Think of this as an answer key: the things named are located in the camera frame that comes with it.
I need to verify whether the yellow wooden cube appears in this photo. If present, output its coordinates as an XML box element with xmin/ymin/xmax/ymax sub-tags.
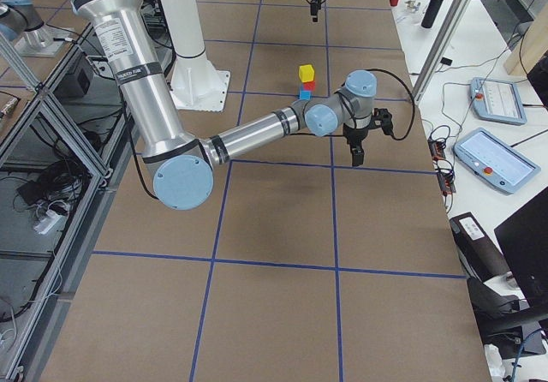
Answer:
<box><xmin>298</xmin><ymin>64</ymin><xmax>315</xmax><ymax>83</ymax></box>

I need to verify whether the red wooden cube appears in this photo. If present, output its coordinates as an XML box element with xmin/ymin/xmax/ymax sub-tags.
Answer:
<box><xmin>301</xmin><ymin>80</ymin><xmax>316</xmax><ymax>92</ymax></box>

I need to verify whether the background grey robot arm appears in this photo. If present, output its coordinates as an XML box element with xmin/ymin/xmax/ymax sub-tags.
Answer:
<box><xmin>1</xmin><ymin>0</ymin><xmax>64</xmax><ymax>57</ymax></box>

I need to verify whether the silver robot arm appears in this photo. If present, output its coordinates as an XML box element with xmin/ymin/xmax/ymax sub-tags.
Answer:
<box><xmin>71</xmin><ymin>0</ymin><xmax>377</xmax><ymax>210</ymax></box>

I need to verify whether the orange circuit board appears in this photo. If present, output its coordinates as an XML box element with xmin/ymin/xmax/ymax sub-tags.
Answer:
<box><xmin>427</xmin><ymin>138</ymin><xmax>456</xmax><ymax>196</ymax></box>

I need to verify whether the black bottle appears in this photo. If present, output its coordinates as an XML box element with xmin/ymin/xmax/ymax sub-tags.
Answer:
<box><xmin>421</xmin><ymin>0</ymin><xmax>444</xmax><ymax>29</ymax></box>

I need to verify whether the small black square pad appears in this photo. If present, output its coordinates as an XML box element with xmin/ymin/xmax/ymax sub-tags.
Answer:
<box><xmin>440</xmin><ymin>57</ymin><xmax>452</xmax><ymax>66</ymax></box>

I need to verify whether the near teach pendant tablet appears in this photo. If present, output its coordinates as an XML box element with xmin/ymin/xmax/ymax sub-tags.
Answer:
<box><xmin>453</xmin><ymin>128</ymin><xmax>541</xmax><ymax>194</ymax></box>

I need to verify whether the teach pendant tablet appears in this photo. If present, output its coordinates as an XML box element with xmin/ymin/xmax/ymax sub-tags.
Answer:
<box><xmin>470</xmin><ymin>77</ymin><xmax>527</xmax><ymax>125</ymax></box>
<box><xmin>453</xmin><ymin>128</ymin><xmax>541</xmax><ymax>194</ymax></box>

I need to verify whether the far teach pendant tablet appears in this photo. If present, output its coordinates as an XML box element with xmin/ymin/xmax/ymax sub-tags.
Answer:
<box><xmin>470</xmin><ymin>77</ymin><xmax>527</xmax><ymax>125</ymax></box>

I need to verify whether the black monitor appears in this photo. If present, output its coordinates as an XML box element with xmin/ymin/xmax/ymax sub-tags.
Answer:
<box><xmin>495</xmin><ymin>188</ymin><xmax>547</xmax><ymax>306</ymax></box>

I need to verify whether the white power strip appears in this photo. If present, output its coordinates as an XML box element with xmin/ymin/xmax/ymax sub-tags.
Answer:
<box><xmin>33</xmin><ymin>210</ymin><xmax>61</xmax><ymax>235</ymax></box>

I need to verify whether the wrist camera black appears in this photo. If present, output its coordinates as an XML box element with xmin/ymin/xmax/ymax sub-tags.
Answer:
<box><xmin>368</xmin><ymin>108</ymin><xmax>395</xmax><ymax>138</ymax></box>

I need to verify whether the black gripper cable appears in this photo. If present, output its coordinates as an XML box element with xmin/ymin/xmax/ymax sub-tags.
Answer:
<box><xmin>367</xmin><ymin>68</ymin><xmax>417</xmax><ymax>140</ymax></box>

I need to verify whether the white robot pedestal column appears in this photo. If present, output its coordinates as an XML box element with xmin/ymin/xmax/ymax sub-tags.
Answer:
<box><xmin>160</xmin><ymin>0</ymin><xmax>230</xmax><ymax>112</ymax></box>

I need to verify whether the aluminium frame post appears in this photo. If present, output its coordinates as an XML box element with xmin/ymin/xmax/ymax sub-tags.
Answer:
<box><xmin>413</xmin><ymin>0</ymin><xmax>471</xmax><ymax>104</ymax></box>

